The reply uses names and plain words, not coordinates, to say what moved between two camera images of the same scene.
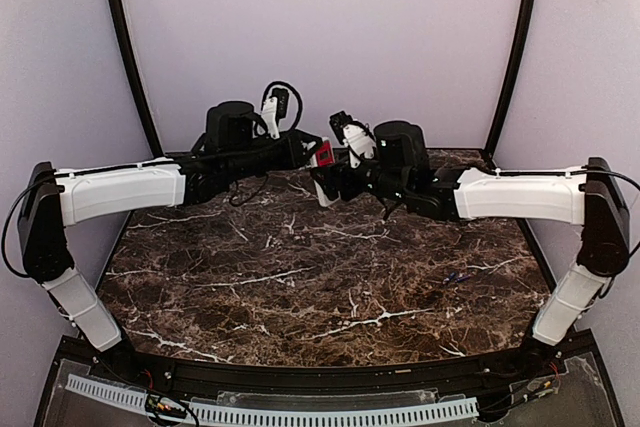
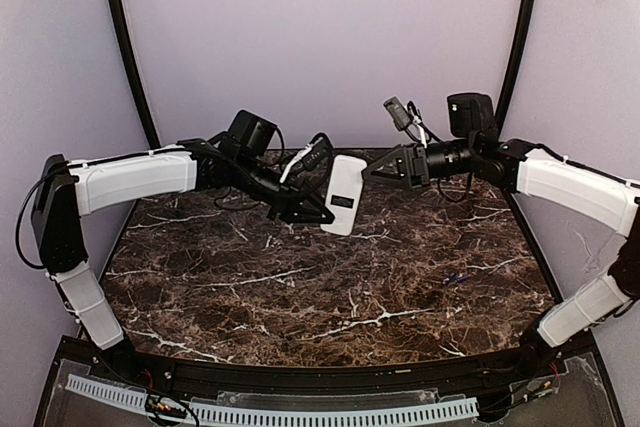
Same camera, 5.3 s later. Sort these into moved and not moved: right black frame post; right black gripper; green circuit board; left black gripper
Moved: left black gripper; right black gripper
Not moved: green circuit board; right black frame post
